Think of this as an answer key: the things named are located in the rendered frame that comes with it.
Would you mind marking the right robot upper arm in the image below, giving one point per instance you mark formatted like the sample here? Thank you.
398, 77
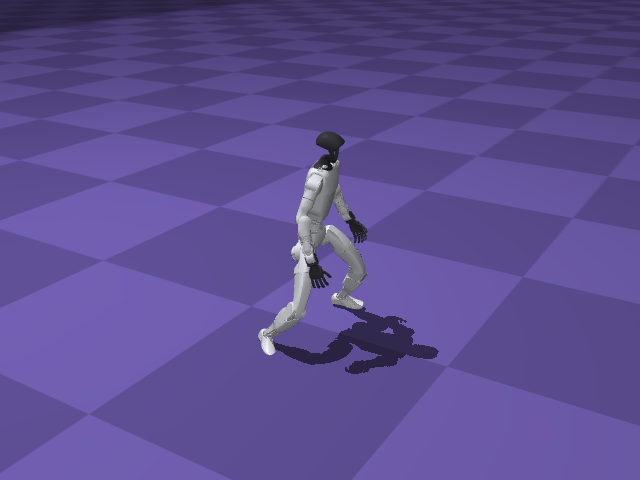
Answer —
312, 188

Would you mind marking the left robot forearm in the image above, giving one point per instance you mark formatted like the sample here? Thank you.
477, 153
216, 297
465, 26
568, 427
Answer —
341, 206

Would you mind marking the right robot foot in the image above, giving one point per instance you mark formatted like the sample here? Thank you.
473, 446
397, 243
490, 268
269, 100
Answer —
267, 344

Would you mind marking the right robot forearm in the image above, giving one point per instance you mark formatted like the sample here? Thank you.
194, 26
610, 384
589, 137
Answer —
304, 233

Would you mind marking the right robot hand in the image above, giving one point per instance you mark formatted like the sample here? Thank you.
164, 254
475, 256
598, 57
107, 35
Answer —
316, 272

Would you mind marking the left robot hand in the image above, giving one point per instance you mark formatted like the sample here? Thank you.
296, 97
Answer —
356, 226

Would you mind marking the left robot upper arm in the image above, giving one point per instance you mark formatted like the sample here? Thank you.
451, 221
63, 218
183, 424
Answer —
338, 188

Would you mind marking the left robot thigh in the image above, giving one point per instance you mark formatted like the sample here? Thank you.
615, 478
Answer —
345, 249

